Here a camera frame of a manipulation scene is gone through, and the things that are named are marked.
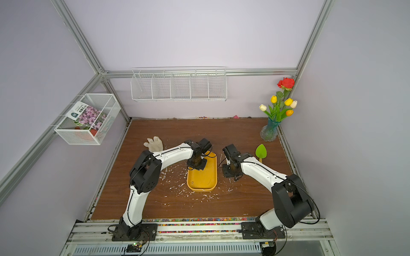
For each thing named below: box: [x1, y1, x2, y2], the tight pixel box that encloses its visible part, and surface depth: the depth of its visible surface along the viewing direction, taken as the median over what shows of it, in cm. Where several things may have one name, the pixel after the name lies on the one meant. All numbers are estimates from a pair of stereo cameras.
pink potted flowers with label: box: [66, 101, 108, 137], surface depth 75 cm
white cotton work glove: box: [143, 136, 164, 154], surface depth 107 cm
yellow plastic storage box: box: [186, 150, 218, 192], surface depth 91 cm
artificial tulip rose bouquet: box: [258, 77, 298, 123], surface depth 91 cm
